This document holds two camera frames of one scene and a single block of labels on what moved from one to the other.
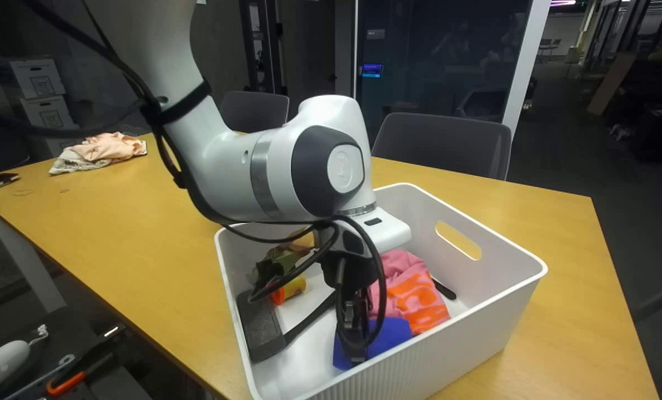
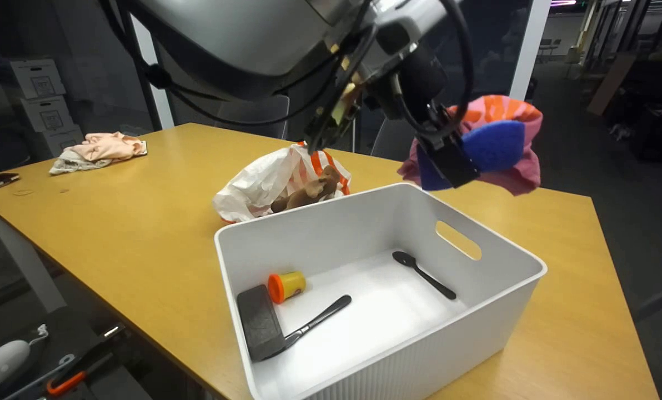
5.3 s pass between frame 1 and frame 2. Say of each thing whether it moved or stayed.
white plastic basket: stayed
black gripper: moved
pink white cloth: stayed
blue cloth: moved
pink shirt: moved
